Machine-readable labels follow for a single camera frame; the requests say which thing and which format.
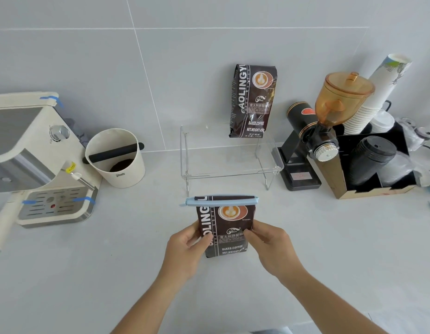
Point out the person's left hand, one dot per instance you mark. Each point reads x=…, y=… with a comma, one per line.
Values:
x=178, y=253

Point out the person's right hand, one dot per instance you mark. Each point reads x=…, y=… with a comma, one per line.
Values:
x=276, y=250

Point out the person's left thumb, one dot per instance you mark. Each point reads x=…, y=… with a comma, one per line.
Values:
x=197, y=239

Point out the person's right thumb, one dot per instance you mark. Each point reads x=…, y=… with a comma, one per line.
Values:
x=252, y=238

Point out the clipped dark coffee bean bag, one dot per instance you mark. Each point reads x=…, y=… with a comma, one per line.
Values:
x=229, y=229

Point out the person's left forearm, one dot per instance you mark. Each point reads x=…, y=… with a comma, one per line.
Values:
x=148, y=304

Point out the person's right forearm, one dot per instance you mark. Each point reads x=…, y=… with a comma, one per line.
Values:
x=330, y=304

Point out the light blue bag sealing clip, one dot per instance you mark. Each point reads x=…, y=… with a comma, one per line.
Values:
x=218, y=201

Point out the clear acrylic riser stand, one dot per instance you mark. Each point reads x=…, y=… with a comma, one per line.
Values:
x=232, y=166

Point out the black grinder with amber hopper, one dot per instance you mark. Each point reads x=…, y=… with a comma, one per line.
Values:
x=305, y=149

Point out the cream knock box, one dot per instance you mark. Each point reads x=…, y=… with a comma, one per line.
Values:
x=119, y=170

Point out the black and wood cup organizer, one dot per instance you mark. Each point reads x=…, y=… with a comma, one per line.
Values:
x=340, y=177

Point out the blue tape strip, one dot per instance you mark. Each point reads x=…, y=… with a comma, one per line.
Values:
x=49, y=98
x=28, y=202
x=82, y=199

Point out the metal steam wand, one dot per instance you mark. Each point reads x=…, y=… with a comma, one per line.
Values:
x=79, y=178

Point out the sealed dark coffee bean bag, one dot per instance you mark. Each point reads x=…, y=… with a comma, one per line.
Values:
x=251, y=100

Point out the stack of black cup lids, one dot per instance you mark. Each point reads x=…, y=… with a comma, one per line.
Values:
x=370, y=156

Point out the stack of clear cup lids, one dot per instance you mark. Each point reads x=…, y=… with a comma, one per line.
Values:
x=398, y=168

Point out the stack of white cup lids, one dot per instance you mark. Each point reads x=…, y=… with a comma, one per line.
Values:
x=382, y=121

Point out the cream espresso machine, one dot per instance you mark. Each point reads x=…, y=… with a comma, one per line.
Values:
x=30, y=156

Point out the stack of white paper cups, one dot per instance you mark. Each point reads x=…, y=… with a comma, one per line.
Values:
x=378, y=93

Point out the clear plastic bag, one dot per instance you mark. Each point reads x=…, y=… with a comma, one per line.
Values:
x=422, y=142

